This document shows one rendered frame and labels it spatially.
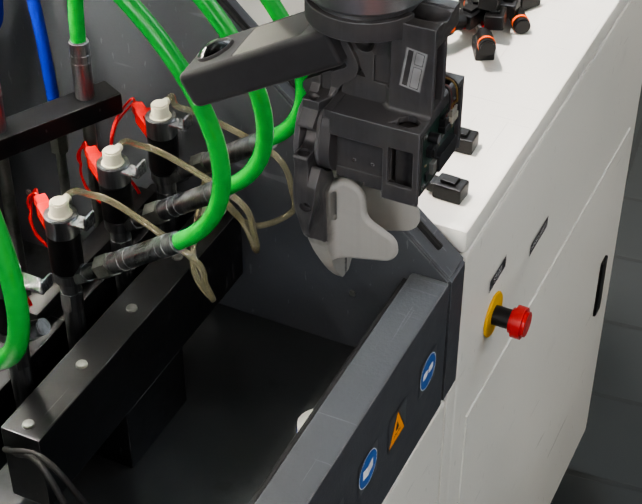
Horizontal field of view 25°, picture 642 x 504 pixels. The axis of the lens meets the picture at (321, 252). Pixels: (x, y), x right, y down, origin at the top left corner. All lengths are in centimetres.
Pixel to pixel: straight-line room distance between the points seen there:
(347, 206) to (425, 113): 9
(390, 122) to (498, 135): 67
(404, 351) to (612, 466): 127
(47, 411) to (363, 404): 26
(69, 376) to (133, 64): 33
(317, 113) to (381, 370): 45
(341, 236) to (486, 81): 69
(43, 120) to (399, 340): 37
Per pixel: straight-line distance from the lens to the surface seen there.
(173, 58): 104
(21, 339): 93
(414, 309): 133
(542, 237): 170
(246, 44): 89
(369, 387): 125
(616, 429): 259
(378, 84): 85
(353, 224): 91
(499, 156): 148
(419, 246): 136
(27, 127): 132
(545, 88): 159
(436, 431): 148
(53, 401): 122
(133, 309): 129
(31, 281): 115
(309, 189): 88
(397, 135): 84
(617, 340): 276
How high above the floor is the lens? 182
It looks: 39 degrees down
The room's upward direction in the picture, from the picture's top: straight up
